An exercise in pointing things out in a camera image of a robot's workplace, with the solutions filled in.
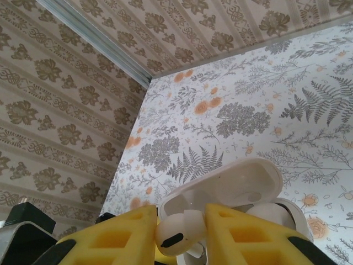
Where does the white earbud charging case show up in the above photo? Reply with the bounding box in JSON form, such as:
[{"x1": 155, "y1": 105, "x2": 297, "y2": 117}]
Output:
[{"x1": 159, "y1": 157, "x2": 314, "y2": 265}]

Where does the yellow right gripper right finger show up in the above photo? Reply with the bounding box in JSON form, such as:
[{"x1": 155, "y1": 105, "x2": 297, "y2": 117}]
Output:
[{"x1": 205, "y1": 203, "x2": 323, "y2": 265}]

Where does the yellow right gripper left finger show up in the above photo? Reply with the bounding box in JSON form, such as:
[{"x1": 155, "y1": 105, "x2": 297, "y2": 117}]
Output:
[{"x1": 35, "y1": 204, "x2": 159, "y2": 265}]

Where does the aluminium corner post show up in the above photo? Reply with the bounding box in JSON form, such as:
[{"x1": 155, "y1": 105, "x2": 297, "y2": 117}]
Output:
[{"x1": 35, "y1": 0, "x2": 152, "y2": 89}]

